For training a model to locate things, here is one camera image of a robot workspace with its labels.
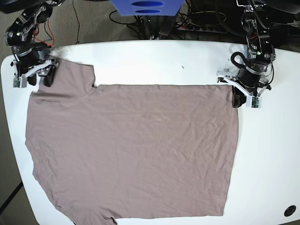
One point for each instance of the mauve T-shirt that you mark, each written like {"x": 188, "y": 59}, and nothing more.
{"x": 131, "y": 151}

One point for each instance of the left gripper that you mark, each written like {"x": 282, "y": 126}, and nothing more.
{"x": 248, "y": 81}

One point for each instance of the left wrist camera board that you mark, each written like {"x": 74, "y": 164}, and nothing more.
{"x": 253, "y": 101}

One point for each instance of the black table grommet right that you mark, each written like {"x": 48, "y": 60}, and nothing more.
{"x": 290, "y": 210}

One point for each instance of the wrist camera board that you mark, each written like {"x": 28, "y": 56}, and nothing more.
{"x": 20, "y": 82}
{"x": 253, "y": 101}

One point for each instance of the blue plastic mount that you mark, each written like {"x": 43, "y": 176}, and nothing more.
{"x": 147, "y": 7}

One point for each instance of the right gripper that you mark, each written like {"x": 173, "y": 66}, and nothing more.
{"x": 33, "y": 62}

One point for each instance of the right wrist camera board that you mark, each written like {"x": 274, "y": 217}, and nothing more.
{"x": 20, "y": 82}

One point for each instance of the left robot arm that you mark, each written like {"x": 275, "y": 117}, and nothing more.
{"x": 260, "y": 51}

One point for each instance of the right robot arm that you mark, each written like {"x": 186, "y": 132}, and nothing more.
{"x": 22, "y": 33}

